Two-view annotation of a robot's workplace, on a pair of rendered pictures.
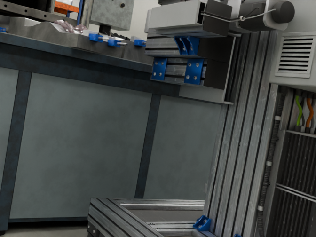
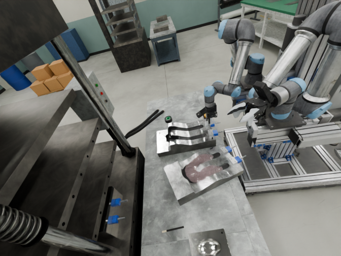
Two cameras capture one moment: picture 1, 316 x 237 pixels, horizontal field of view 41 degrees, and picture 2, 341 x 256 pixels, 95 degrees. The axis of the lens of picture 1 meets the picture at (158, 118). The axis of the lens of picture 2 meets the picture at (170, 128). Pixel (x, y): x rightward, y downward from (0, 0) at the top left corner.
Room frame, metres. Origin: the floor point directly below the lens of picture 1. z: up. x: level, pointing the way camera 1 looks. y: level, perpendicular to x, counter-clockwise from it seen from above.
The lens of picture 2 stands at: (1.68, 0.99, 1.91)
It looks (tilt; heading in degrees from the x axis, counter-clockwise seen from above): 44 degrees down; 312
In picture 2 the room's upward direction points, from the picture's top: 17 degrees counter-clockwise
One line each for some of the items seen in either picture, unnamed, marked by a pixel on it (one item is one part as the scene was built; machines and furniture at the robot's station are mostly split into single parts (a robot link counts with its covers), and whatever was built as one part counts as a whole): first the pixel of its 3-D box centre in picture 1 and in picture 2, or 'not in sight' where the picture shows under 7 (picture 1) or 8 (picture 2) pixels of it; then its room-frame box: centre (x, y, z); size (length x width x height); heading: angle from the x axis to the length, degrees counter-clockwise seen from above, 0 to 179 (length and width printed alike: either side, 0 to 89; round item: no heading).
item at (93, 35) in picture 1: (97, 38); (238, 159); (1.75, 0.30, 0.85); 0.13 x 0.05 x 0.05; 52
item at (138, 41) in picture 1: (141, 43); (216, 132); (1.97, 0.13, 0.89); 0.13 x 0.05 x 0.05; 35
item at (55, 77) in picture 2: not in sight; (55, 77); (7.26, -0.89, 0.37); 1.20 x 0.82 x 0.74; 43
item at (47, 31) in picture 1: (64, 37); (202, 170); (1.95, 0.48, 0.85); 0.50 x 0.26 x 0.11; 52
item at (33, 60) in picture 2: not in sight; (36, 66); (9.20, -1.25, 0.44); 0.59 x 0.59 x 0.88
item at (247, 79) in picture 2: not in sight; (253, 75); (1.82, -0.47, 1.09); 0.15 x 0.15 x 0.10
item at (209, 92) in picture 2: not in sight; (209, 94); (2.05, 0.05, 1.21); 0.09 x 0.08 x 0.11; 80
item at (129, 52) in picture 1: (123, 50); (183, 135); (2.23, 0.24, 0.87); 0.50 x 0.26 x 0.14; 35
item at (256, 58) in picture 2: not in sight; (255, 62); (1.83, -0.47, 1.20); 0.13 x 0.12 x 0.14; 170
